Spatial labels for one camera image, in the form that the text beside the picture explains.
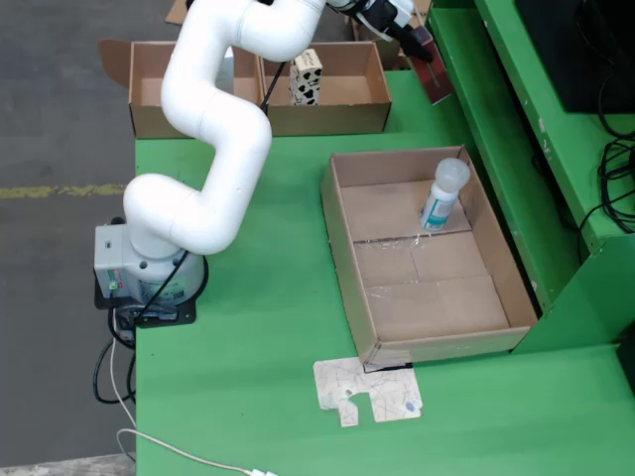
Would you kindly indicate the green metal shelf unit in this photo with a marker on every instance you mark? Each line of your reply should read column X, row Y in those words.
column 496, row 173

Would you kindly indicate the cow print carton box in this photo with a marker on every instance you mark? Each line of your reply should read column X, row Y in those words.
column 305, row 82

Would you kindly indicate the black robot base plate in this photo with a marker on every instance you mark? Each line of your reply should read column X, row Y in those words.
column 183, row 317

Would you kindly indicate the black monitor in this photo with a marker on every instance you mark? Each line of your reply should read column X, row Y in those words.
column 570, row 44

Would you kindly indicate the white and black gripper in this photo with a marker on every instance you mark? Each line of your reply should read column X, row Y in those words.
column 382, row 15

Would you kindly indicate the open brown cardboard box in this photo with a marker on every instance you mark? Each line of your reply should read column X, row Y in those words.
column 347, row 89
column 149, row 74

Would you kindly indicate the printed brown cardboard box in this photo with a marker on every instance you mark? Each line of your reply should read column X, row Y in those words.
column 392, row 52

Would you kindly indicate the red carton box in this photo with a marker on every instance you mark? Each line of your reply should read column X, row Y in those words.
column 436, row 79

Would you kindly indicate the white bottle with teal label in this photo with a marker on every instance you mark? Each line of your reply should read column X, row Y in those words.
column 439, row 205

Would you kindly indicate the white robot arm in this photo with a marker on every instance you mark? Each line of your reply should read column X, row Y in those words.
column 218, row 149

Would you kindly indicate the shallow cardboard tray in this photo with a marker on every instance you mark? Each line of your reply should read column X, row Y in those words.
column 431, row 307

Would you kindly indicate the scribbled flat cardboard piece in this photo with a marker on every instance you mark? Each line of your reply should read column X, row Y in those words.
column 377, row 392

